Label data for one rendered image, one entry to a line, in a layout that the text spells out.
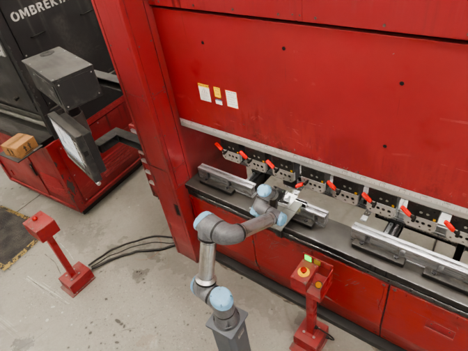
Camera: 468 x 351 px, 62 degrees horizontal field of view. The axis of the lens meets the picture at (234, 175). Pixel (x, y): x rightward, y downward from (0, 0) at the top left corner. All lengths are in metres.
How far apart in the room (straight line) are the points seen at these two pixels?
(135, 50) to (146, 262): 2.02
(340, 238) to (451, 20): 1.39
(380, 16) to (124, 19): 1.33
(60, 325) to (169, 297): 0.90
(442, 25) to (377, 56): 0.27
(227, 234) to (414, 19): 1.18
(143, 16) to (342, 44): 1.17
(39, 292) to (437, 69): 3.49
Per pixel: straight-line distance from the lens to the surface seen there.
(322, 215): 2.50
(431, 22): 1.66
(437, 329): 2.62
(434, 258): 2.39
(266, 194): 2.20
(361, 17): 1.73
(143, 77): 2.47
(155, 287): 3.54
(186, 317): 3.30
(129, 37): 2.38
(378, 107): 1.88
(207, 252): 2.04
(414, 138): 1.90
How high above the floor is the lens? 2.77
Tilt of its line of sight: 40 degrees down
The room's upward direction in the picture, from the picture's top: 9 degrees counter-clockwise
